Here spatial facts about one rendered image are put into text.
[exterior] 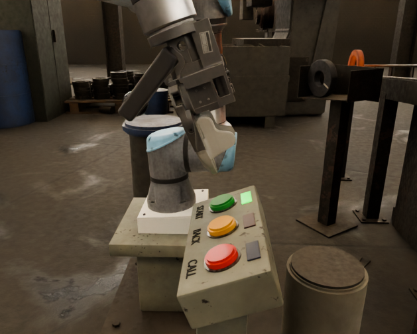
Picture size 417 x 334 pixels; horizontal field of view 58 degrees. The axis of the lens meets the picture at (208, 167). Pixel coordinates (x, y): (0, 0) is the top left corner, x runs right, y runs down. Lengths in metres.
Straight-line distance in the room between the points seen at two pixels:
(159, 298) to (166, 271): 0.10
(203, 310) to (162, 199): 0.69
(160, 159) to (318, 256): 0.59
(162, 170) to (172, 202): 0.10
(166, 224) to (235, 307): 0.69
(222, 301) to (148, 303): 0.84
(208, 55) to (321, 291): 0.36
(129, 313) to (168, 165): 0.50
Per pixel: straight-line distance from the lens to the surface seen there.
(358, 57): 2.28
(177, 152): 1.06
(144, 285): 1.23
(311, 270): 0.60
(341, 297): 0.58
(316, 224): 1.85
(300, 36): 4.09
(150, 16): 0.51
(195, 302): 0.44
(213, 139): 0.53
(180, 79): 0.51
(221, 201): 0.58
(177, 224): 1.10
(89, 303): 1.40
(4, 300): 1.52
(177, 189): 1.10
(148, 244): 1.08
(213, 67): 0.50
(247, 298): 0.44
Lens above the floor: 0.85
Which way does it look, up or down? 20 degrees down
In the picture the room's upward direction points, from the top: straight up
